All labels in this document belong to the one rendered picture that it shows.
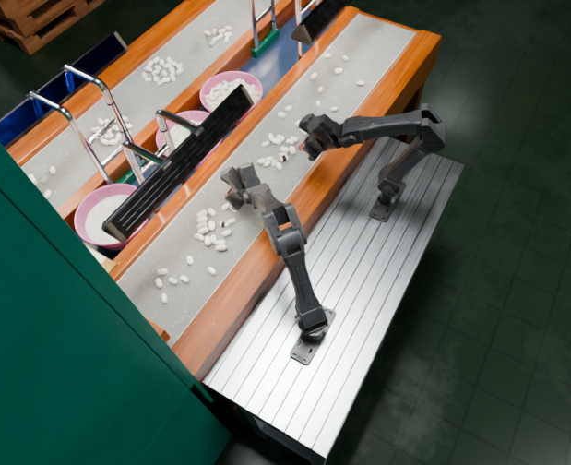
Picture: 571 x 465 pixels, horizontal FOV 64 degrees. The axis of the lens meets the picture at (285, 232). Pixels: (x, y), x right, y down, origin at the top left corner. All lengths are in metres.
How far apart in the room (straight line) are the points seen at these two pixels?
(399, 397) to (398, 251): 0.76
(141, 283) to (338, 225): 0.72
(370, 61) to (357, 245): 0.92
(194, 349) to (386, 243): 0.75
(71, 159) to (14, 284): 1.42
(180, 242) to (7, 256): 1.07
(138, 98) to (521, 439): 2.16
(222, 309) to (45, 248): 0.90
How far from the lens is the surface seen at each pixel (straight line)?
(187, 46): 2.37
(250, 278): 1.49
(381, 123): 1.47
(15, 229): 0.59
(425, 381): 2.22
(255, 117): 1.92
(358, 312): 1.55
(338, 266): 1.61
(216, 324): 1.45
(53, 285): 0.68
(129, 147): 1.42
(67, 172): 1.99
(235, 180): 1.54
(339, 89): 2.06
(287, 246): 1.25
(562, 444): 2.36
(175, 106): 2.03
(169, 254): 1.62
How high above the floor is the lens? 2.10
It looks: 58 degrees down
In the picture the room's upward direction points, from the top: 5 degrees counter-clockwise
